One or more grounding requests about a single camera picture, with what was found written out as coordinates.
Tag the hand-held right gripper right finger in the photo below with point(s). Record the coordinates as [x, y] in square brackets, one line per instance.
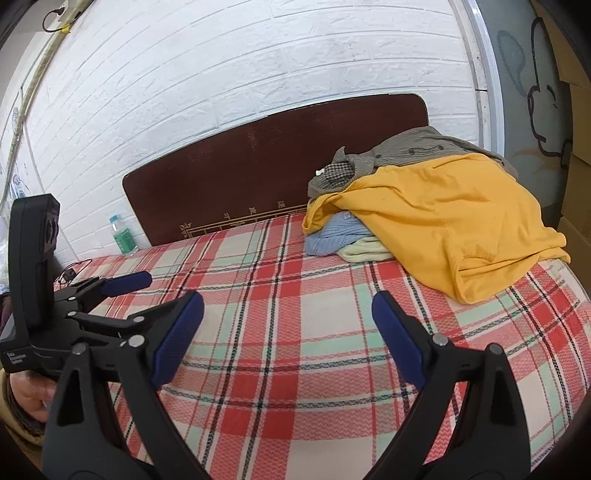
[397, 332]

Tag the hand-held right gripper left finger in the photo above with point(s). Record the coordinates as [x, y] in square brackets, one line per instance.
[178, 337]

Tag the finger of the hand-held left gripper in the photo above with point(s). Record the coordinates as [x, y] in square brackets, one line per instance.
[101, 325]
[124, 282]

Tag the yellow t-shirt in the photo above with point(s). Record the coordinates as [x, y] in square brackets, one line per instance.
[438, 207]

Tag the person's left forearm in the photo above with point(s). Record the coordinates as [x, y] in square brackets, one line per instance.
[14, 438]

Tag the person's left hand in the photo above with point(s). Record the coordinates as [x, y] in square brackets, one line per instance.
[30, 392]

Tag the green label water bottle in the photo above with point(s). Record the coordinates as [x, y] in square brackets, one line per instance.
[123, 240]

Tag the pale yellow cloth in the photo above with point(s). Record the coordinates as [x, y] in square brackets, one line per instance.
[364, 251]

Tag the red plaid blanket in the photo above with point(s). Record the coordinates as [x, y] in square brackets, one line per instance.
[300, 323]

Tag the light blue knit sweater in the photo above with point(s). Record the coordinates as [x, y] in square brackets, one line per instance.
[328, 235]

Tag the checked shirt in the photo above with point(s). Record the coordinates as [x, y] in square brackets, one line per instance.
[339, 171]

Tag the dark brown wooden headboard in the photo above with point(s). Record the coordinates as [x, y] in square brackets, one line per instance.
[254, 161]

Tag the grey knit cardigan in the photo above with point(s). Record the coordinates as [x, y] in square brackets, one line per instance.
[415, 143]

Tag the cardboard box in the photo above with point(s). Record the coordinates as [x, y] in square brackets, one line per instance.
[575, 240]
[568, 41]
[579, 152]

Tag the white power strip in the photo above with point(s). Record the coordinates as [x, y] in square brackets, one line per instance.
[76, 8]

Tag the blue white wall sticker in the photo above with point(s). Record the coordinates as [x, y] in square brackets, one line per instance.
[16, 182]

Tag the beige wall conduit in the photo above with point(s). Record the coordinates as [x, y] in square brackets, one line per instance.
[32, 87]

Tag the white door frame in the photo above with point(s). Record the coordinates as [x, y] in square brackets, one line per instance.
[485, 69]

